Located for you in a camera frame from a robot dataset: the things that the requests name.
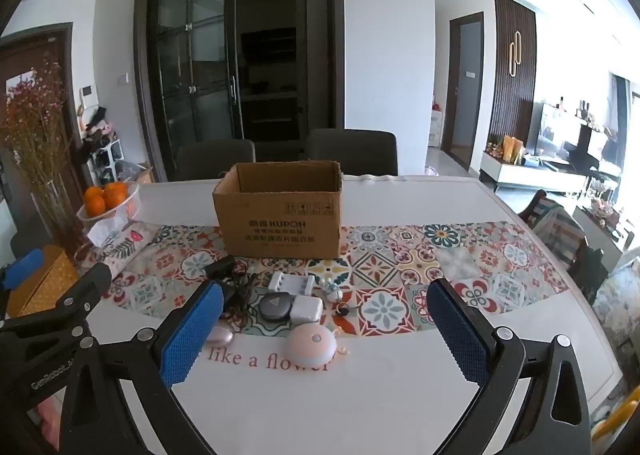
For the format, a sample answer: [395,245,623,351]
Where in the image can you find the black charger with cable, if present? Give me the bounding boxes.
[202,255,261,327]

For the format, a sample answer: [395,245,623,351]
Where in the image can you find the floral tissue box cover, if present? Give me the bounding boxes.
[87,220,161,263]

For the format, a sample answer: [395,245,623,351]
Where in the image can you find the small pink oval device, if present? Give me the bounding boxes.
[202,326,233,348]

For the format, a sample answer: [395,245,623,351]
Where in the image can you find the yellow plastic toy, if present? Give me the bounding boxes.
[592,400,640,441]

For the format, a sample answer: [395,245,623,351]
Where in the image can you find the white bowl of oranges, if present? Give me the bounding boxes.
[76,181,142,232]

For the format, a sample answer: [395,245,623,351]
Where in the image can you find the wooden chair with plaid cushion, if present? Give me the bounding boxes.
[517,190,588,266]

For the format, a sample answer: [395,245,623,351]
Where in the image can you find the dark grey dining chair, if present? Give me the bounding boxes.
[306,129,399,176]
[175,139,257,182]

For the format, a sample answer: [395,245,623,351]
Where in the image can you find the black range hood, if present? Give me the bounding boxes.
[240,27,297,66]

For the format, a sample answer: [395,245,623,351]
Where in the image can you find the dark glass sliding door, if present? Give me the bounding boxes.
[135,0,346,180]

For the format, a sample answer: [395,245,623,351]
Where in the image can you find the pink round device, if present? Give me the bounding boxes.
[286,322,337,372]

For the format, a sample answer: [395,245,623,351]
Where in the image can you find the white charger block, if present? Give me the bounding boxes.
[291,297,324,325]

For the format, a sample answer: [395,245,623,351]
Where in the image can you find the yellow woven box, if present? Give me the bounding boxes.
[6,245,81,318]

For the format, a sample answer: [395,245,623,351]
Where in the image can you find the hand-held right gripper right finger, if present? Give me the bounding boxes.
[427,277,593,455]

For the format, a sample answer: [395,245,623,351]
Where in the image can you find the glass vase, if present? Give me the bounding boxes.
[30,175,85,256]

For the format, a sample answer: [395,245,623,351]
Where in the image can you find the orange gift bags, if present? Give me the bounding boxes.
[502,135,526,166]

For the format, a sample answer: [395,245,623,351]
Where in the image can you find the black round device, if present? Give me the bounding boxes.
[258,292,293,322]

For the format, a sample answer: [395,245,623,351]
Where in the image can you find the white shoe rack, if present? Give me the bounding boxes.
[87,140,123,186]

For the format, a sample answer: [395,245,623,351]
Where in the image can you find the pile of plush toys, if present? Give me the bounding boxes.
[80,107,118,150]

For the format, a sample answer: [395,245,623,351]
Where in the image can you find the white battery charger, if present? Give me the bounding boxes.
[268,271,317,295]

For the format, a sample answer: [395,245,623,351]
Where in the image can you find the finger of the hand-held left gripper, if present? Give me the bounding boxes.
[0,262,112,351]
[0,249,45,321]

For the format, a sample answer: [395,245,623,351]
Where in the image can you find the floral fabric chair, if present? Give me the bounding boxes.
[592,260,640,351]

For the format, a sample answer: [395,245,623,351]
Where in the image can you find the brown cardboard box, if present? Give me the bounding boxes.
[212,161,343,260]

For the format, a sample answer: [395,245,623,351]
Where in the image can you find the brown entrance door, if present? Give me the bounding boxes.
[0,22,76,160]

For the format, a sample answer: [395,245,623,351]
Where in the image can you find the dark slatted wall panel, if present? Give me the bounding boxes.
[487,0,538,146]

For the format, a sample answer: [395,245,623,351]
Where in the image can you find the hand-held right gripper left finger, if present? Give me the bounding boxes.
[59,280,226,455]

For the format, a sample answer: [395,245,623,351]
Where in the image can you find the flat screen television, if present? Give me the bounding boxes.
[534,102,568,158]

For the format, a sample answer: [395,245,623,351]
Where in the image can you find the brown room door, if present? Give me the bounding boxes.
[442,12,485,170]

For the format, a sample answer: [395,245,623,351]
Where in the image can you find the white television cabinet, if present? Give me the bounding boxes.
[480,150,588,193]

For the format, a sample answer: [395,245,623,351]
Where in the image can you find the gold wall ornament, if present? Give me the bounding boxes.
[509,32,522,78]

